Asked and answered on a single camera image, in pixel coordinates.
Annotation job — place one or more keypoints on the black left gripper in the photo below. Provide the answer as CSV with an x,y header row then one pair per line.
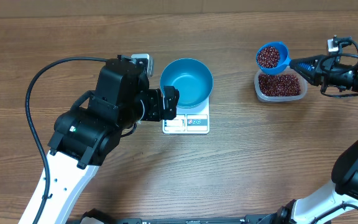
x,y
155,112

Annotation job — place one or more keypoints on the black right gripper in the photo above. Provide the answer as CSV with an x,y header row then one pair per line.
x,y
316,78

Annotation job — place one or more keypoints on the blue plastic measuring scoop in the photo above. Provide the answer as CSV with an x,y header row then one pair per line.
x,y
284,58

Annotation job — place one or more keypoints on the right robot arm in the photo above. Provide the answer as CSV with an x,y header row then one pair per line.
x,y
340,194

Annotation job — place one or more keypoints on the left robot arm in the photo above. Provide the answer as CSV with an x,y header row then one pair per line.
x,y
93,126

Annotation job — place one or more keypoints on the white digital kitchen scale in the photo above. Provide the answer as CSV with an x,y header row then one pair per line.
x,y
189,120

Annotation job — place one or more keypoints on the blue metal bowl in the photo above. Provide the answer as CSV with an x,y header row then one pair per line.
x,y
191,78

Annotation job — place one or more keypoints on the red beans in scoop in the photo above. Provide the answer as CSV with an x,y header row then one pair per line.
x,y
268,57

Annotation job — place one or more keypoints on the clear plastic food container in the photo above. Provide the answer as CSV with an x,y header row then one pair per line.
x,y
279,99

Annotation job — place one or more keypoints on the red beans in container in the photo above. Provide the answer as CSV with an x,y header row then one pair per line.
x,y
279,85

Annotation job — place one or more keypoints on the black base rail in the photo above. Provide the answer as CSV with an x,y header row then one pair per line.
x,y
95,216

